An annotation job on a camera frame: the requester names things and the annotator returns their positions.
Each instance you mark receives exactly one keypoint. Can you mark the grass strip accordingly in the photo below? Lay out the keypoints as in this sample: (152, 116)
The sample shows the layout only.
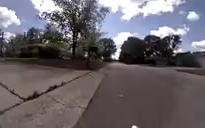
(56, 62)

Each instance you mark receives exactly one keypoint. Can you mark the row of dark trees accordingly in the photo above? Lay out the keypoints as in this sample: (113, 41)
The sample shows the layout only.
(146, 48)

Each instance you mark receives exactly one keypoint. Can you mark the large leafy tree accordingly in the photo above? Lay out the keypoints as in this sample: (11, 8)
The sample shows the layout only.
(75, 25)

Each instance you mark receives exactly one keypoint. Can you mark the grey asphalt road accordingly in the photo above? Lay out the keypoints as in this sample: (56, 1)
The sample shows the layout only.
(146, 96)

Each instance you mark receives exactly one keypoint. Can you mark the low house behind bushes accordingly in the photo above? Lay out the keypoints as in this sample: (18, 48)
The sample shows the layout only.
(35, 50)

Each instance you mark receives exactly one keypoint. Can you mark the robot's own part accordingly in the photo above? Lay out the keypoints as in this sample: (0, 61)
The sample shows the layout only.
(134, 126)

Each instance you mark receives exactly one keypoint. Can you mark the pale concrete driveway slab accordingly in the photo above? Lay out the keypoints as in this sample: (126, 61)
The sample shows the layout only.
(26, 80)

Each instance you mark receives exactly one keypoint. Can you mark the dark mailbox on post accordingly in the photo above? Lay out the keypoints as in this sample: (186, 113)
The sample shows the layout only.
(92, 50)

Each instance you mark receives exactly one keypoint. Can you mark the building with pale wall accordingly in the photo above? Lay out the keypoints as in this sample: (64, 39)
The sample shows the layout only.
(198, 59)

